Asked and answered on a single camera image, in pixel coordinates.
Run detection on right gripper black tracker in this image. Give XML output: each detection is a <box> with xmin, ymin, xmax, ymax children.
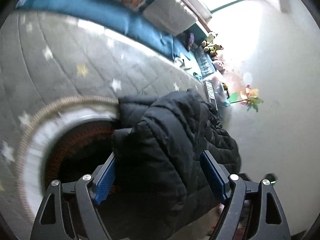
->
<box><xmin>264</xmin><ymin>173</ymin><xmax>277</xmax><ymax>184</ymax></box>

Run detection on grey star quilted mattress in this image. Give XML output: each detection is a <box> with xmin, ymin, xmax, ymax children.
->
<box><xmin>1</xmin><ymin>10</ymin><xmax>218</xmax><ymax>239</ymax></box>

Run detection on purple plush toy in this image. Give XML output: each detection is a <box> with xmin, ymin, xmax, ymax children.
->
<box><xmin>185</xmin><ymin>32</ymin><xmax>195</xmax><ymax>51</ymax></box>

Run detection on black puffer jacket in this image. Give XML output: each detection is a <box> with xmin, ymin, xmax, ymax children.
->
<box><xmin>107</xmin><ymin>89</ymin><xmax>241</xmax><ymax>239</ymax></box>

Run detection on plain white pillow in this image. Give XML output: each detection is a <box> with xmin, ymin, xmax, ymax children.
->
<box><xmin>142</xmin><ymin>0</ymin><xmax>198</xmax><ymax>37</ymax></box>

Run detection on stuffed toy animals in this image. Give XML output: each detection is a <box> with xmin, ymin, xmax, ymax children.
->
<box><xmin>201</xmin><ymin>32</ymin><xmax>224</xmax><ymax>58</ymax></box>

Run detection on pink plush pig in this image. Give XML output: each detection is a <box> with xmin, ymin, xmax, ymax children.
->
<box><xmin>212</xmin><ymin>60</ymin><xmax>225</xmax><ymax>74</ymax></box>

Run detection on colourful paper pinwheel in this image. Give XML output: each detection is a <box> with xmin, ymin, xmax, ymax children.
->
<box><xmin>228</xmin><ymin>85</ymin><xmax>264</xmax><ymax>113</ymax></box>

